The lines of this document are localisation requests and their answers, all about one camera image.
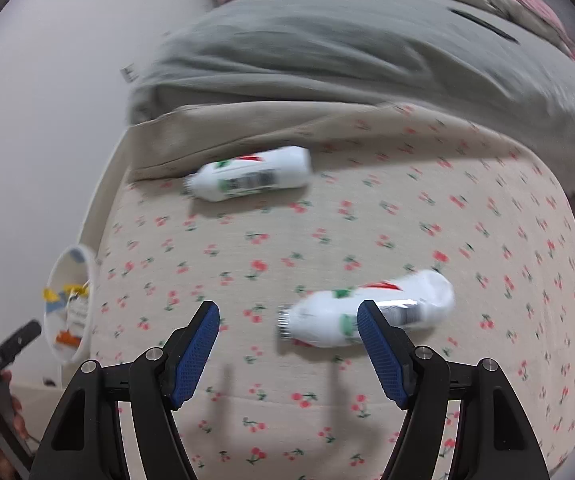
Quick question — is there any white plastic bin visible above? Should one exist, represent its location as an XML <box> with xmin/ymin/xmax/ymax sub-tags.
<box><xmin>42</xmin><ymin>244</ymin><xmax>100</xmax><ymax>365</ymax></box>

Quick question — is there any beige cloth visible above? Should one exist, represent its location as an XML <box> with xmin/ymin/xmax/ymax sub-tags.
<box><xmin>80</xmin><ymin>102</ymin><xmax>533</xmax><ymax>241</ymax></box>

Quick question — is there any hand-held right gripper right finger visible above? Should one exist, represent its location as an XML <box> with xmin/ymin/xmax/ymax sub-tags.
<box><xmin>356</xmin><ymin>300</ymin><xmax>551</xmax><ymax>480</ymax></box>

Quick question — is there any cherry print bed sheet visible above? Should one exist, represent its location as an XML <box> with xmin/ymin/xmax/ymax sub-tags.
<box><xmin>88</xmin><ymin>105</ymin><xmax>575</xmax><ymax>480</ymax></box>

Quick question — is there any grey blanket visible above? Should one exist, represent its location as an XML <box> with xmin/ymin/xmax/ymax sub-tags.
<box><xmin>128</xmin><ymin>0</ymin><xmax>575</xmax><ymax>202</ymax></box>

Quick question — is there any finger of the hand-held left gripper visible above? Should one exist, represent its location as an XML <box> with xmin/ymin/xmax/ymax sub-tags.
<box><xmin>0</xmin><ymin>321</ymin><xmax>43</xmax><ymax>362</ymax></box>

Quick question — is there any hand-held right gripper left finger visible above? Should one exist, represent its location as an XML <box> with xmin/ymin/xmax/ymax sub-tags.
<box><xmin>30</xmin><ymin>301</ymin><xmax>221</xmax><ymax>480</ymax></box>

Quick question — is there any white plastic bottle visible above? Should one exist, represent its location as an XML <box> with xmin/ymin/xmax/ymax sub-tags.
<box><xmin>182</xmin><ymin>146</ymin><xmax>313</xmax><ymax>204</ymax></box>
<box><xmin>278</xmin><ymin>269</ymin><xmax>456</xmax><ymax>349</ymax></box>

